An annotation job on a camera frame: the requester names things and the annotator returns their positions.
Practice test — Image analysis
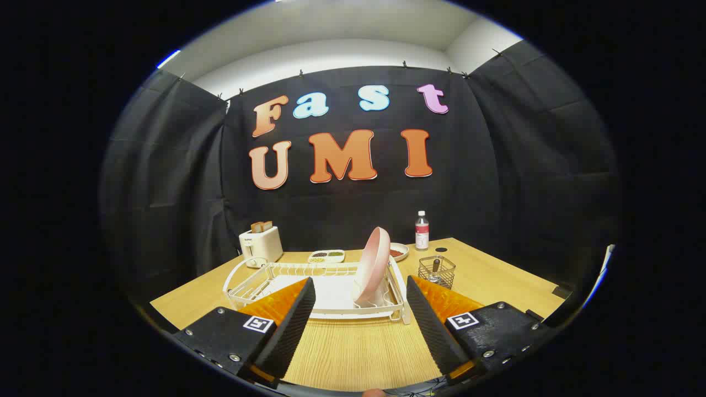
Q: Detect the black backdrop cloth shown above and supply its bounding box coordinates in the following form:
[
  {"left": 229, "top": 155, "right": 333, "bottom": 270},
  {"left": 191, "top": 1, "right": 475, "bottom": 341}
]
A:
[{"left": 99, "top": 40, "right": 621, "bottom": 326}]

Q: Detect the pink plate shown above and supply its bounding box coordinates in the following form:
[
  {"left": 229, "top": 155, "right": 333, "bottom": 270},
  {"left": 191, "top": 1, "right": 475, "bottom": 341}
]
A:
[{"left": 352, "top": 227, "right": 391, "bottom": 307}]

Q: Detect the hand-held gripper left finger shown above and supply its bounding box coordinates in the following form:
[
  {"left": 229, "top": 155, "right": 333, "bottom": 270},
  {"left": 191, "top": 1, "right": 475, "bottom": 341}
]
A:
[{"left": 175, "top": 277, "right": 316, "bottom": 385}]

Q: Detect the clear bottle red label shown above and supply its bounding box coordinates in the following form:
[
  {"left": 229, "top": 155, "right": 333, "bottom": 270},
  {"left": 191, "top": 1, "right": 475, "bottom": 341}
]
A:
[{"left": 415, "top": 211, "right": 430, "bottom": 252}]

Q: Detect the white wire dish rack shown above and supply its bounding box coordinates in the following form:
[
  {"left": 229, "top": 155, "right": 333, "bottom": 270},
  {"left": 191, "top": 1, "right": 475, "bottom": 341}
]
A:
[{"left": 223, "top": 257, "right": 411, "bottom": 325}]

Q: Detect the white divided condiment dish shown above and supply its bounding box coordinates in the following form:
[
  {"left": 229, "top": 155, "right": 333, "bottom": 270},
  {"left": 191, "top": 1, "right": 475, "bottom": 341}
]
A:
[{"left": 308, "top": 249, "right": 346, "bottom": 264}]

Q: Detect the white toaster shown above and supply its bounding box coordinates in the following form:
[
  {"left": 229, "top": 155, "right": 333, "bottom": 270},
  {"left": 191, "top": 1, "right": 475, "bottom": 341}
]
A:
[{"left": 239, "top": 226, "right": 284, "bottom": 269}]

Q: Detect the metal wire basket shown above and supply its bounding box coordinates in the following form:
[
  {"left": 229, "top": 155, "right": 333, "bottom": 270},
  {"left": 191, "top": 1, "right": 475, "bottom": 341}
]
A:
[{"left": 418, "top": 255, "right": 457, "bottom": 291}]

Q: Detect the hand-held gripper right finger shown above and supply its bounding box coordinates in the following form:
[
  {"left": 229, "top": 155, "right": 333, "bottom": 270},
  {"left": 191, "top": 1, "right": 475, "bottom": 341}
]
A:
[{"left": 407, "top": 276, "right": 559, "bottom": 382}]

